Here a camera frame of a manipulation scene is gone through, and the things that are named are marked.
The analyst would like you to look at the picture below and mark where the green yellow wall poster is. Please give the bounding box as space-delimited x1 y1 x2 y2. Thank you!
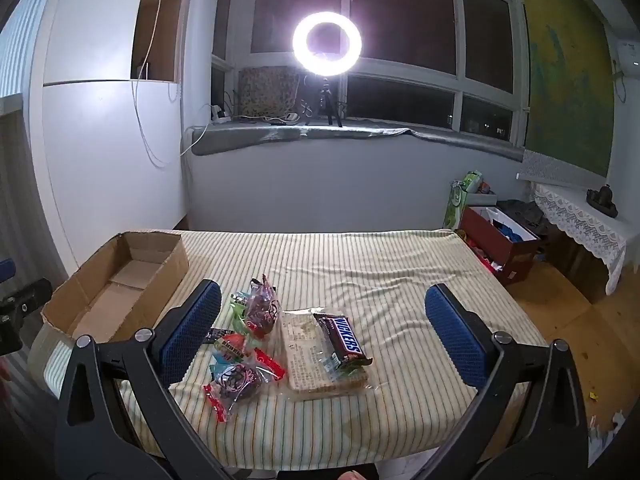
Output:
515 0 621 176

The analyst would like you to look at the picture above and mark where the red and green snack packet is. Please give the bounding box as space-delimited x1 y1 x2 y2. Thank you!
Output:
215 332 248 361

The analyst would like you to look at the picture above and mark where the lace-covered side table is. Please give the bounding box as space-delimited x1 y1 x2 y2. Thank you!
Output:
517 150 640 296

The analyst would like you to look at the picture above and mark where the ring light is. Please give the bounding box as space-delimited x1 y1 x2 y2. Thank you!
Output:
292 11 362 81

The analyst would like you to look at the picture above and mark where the red-brown storage box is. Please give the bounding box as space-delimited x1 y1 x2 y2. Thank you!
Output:
460 206 541 286

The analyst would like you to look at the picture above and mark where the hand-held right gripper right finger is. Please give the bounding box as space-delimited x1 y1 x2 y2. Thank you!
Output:
425 282 591 480

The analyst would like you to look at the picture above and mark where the white framed window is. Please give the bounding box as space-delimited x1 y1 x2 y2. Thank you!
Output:
212 0 528 148

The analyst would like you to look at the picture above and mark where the dark figurine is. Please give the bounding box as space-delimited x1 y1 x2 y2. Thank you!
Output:
586 183 619 219

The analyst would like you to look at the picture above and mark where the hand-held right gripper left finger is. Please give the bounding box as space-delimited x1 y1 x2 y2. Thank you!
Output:
54 279 236 480

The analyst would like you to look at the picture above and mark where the brown wrapped chocolate bar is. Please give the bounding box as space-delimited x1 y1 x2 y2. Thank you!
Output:
312 312 375 372

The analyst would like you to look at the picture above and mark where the black light tripod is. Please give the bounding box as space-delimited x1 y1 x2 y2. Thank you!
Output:
305 77 343 128

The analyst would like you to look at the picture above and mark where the green paper bag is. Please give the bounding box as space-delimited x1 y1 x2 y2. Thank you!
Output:
444 171 483 231

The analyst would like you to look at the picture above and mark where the white air conditioner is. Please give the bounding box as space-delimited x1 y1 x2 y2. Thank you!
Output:
617 40 640 78

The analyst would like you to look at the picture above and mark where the clear bag dark patterned candy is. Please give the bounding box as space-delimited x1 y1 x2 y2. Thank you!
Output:
202 362 266 423
245 274 282 343

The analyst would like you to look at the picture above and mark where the white cabinet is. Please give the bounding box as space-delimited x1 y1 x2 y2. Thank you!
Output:
27 0 201 281

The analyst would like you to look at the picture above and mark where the patterned cushion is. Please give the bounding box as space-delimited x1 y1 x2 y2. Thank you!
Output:
237 66 301 118

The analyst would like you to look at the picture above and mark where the white cable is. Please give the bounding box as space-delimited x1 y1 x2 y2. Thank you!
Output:
131 0 213 168

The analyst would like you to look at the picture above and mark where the clear cracker packet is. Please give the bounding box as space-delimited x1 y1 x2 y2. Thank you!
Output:
280 307 381 403

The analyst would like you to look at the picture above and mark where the grey windowsill cloth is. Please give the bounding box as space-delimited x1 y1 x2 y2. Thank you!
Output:
181 122 526 161

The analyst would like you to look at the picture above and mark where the cardboard box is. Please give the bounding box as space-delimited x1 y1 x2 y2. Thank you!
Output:
41 231 190 346

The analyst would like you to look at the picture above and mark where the dark clothes pile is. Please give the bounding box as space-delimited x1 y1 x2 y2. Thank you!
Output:
500 200 546 241

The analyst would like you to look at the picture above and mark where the blue snack packet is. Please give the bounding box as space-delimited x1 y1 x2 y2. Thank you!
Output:
209 352 236 378

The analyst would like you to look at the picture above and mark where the red strip snack packet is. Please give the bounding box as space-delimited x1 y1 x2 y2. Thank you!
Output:
247 345 287 383

